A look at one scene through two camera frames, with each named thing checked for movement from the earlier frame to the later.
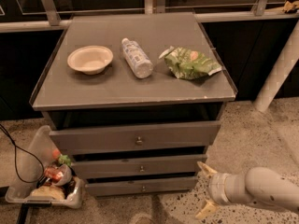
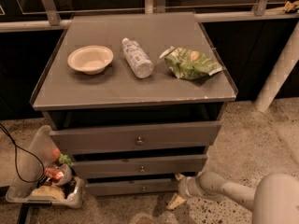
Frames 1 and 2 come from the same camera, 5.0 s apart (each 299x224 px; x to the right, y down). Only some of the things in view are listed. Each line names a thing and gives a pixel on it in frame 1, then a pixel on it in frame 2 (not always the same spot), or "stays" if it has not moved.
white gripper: [216, 186] to [186, 187]
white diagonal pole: [279, 71] stays
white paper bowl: [90, 59] stays
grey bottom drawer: [139, 186] stays
